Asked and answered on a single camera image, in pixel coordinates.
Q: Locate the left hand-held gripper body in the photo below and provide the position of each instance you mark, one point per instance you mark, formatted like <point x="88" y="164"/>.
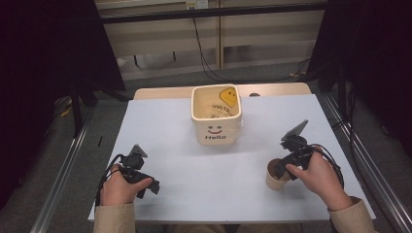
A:
<point x="133" y="161"/>

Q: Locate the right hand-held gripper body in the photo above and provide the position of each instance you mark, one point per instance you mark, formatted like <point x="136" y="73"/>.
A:
<point x="296" y="147"/>

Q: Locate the brown paper cup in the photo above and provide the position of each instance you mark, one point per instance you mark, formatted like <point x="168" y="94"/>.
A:
<point x="274" y="181"/>

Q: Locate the person's left hand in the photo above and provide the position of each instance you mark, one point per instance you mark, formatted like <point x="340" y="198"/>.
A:
<point x="118" y="191"/>

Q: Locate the person's right hand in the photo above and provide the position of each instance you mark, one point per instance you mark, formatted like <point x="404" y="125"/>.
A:
<point x="319" y="179"/>

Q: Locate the small black floor stick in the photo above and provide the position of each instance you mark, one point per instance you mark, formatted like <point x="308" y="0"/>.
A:
<point x="100" y="141"/>

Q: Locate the white table board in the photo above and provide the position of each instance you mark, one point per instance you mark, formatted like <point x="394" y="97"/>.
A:
<point x="207" y="181"/>

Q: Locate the light wooden table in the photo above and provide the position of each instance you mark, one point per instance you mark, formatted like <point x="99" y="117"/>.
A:
<point x="162" y="93"/>

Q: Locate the cream square smiley-face container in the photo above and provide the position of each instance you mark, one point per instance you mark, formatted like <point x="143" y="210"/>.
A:
<point x="216" y="124"/>

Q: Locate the black curtain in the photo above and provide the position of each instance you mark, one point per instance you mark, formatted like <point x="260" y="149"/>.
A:
<point x="369" y="58"/>
<point x="48" y="64"/>

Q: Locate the black horizontal bar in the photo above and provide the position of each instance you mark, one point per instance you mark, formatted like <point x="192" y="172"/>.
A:
<point x="210" y="13"/>

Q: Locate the metal floor rail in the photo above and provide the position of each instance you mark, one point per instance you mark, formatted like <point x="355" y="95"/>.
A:
<point x="61" y="171"/>
<point x="369" y="161"/>

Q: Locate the white wall outlet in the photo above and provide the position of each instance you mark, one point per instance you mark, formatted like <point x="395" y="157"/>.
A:
<point x="197" y="4"/>

